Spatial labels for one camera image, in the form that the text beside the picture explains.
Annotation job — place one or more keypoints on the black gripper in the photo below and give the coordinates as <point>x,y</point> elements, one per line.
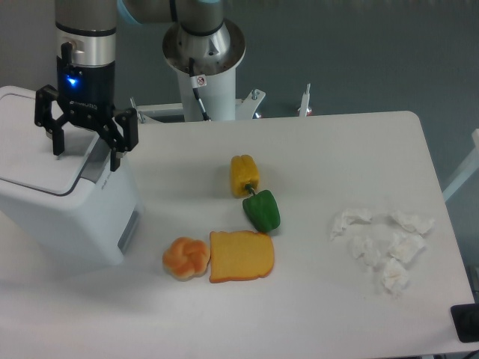
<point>92,88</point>

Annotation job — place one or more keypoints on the white trash can lid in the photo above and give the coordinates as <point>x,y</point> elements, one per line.
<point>27,157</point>

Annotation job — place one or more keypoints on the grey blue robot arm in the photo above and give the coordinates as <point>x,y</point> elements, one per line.
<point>86,40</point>

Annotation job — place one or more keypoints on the white trash can body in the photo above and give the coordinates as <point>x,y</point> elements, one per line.
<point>90,221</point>

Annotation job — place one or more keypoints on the yellow bell pepper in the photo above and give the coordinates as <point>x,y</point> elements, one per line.
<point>243,175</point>

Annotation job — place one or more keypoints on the knotted bread roll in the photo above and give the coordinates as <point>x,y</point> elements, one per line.
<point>186,258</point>

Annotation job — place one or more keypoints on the green bell pepper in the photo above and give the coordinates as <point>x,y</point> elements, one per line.
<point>262,211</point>

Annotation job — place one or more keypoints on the toast bread slice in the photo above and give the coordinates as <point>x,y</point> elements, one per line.
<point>240,255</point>

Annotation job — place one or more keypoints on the crumpled tissue middle left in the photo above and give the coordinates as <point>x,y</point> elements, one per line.
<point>365,247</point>

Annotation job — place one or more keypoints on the crumpled tissue middle right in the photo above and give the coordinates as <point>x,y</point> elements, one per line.
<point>405,246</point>

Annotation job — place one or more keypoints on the crumpled tissue top right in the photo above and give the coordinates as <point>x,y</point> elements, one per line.
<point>413,223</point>

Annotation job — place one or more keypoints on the crumpled tissue bottom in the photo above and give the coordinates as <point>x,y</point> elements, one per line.
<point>392,278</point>

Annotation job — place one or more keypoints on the black device at edge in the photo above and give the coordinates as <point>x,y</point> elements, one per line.
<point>465,318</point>

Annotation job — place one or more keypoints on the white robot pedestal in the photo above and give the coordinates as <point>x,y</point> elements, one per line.
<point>206,70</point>

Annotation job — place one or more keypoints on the white frame at right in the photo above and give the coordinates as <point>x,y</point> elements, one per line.
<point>463,172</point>

